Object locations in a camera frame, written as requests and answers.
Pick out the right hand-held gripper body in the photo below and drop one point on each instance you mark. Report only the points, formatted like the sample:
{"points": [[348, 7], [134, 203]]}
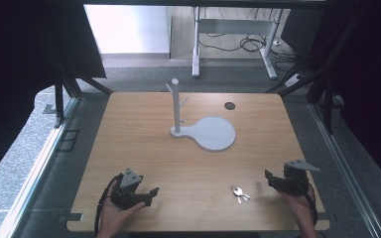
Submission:
{"points": [[296, 180]]}

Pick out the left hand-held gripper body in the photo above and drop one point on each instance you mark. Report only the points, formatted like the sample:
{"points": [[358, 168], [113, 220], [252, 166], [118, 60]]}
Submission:
{"points": [[127, 186]]}

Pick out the person's right hand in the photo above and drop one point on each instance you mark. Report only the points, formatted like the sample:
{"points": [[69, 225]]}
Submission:
{"points": [[299, 210]]}

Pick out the person's left hand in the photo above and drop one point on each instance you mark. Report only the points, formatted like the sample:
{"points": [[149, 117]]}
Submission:
{"points": [[112, 216]]}

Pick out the silver key bunch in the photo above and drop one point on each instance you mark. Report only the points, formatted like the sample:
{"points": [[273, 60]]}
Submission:
{"points": [[240, 193]]}

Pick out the white key rack stand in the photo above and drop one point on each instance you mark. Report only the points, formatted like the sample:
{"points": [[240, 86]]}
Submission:
{"points": [[211, 133]]}

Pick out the dark round table grommet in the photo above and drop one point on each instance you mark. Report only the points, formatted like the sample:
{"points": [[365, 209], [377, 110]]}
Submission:
{"points": [[229, 106]]}

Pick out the black metal stand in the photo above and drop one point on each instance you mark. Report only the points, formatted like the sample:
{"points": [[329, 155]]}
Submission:
{"points": [[324, 89], [59, 99]]}

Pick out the white power strip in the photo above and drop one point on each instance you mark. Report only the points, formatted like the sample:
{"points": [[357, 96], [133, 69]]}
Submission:
{"points": [[293, 80]]}

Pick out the black curtain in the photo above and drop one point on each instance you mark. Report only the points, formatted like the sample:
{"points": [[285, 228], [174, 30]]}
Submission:
{"points": [[363, 72], [20, 66]]}

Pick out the white panel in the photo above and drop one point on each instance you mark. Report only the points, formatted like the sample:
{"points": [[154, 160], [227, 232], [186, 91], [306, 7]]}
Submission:
{"points": [[127, 29]]}

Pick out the aluminium frame rail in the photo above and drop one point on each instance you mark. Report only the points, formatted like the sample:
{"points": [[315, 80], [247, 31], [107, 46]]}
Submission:
{"points": [[36, 172], [347, 172]]}

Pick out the white desk frame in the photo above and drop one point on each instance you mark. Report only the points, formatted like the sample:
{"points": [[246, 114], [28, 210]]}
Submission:
{"points": [[234, 26]]}

